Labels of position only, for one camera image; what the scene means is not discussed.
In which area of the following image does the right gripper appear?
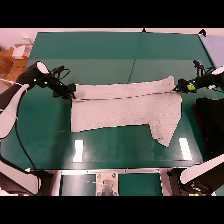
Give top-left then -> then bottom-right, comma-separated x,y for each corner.
172,78 -> 199,95

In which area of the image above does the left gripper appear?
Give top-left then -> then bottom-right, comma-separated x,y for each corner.
52,82 -> 77,100

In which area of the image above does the light grey garment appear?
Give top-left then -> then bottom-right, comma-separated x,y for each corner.
70,75 -> 184,148

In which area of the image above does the black garment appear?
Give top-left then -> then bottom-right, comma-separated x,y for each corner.
192,97 -> 224,158

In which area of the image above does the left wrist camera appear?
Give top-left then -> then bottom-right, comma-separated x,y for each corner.
49,65 -> 71,81

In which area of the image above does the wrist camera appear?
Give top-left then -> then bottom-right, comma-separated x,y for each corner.
192,59 -> 206,76
49,65 -> 71,81

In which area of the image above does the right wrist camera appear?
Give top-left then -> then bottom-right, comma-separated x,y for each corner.
192,59 -> 206,76

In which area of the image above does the black cable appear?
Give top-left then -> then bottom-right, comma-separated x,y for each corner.
13,88 -> 38,173

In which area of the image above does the silver frame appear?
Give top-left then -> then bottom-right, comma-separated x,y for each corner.
23,166 -> 224,197

